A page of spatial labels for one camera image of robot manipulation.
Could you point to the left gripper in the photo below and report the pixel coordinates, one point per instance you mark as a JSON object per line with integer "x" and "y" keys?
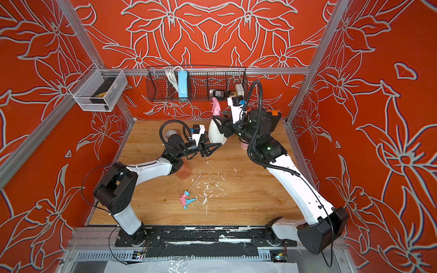
{"x": 201, "y": 148}

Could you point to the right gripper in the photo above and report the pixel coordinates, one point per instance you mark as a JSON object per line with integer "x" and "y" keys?
{"x": 226, "y": 127}

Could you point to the white spray bottle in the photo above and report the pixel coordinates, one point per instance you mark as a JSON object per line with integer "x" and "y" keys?
{"x": 214, "y": 134}

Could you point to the pink spray bottle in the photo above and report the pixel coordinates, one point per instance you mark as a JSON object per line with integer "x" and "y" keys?
{"x": 244, "y": 144}

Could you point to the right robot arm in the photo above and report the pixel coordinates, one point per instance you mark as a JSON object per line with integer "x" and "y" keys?
{"x": 323, "y": 223}

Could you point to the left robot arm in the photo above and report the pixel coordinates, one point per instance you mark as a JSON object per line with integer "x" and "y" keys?
{"x": 116, "y": 188}

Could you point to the clear reddish spray bottle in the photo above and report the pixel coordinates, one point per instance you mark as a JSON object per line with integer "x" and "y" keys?
{"x": 184, "y": 172}

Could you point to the pink blue spray nozzle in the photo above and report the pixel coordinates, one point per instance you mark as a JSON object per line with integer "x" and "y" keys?
{"x": 185, "y": 198}

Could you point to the black device with label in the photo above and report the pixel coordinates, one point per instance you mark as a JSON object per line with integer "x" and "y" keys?
{"x": 219, "y": 95}

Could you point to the clear tape roll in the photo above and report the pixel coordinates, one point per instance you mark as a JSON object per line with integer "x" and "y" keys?
{"x": 170, "y": 133}

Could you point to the white adapter block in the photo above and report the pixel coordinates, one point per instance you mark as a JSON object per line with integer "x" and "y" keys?
{"x": 239, "y": 90}

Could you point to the black orange tool case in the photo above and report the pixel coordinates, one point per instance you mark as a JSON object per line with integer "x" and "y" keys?
{"x": 274, "y": 114}

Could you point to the light blue box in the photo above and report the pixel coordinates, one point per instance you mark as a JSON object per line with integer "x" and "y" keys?
{"x": 183, "y": 85}

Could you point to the black box in bin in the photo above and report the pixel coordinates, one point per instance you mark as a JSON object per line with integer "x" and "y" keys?
{"x": 97, "y": 97}

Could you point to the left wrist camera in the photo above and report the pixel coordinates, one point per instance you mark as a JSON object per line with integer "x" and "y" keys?
{"x": 197, "y": 132}

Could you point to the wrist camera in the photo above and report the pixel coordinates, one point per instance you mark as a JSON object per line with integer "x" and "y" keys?
{"x": 197, "y": 132}
{"x": 236, "y": 103}

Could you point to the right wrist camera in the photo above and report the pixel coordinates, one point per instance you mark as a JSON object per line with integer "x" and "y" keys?
{"x": 236, "y": 103}

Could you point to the black wire basket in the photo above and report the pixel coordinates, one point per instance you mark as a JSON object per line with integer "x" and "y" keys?
{"x": 162, "y": 82}

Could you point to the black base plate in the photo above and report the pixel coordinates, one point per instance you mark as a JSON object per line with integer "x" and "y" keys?
{"x": 233, "y": 242}

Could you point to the clear plastic wall bin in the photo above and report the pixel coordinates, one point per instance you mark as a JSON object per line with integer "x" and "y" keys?
{"x": 84, "y": 87}

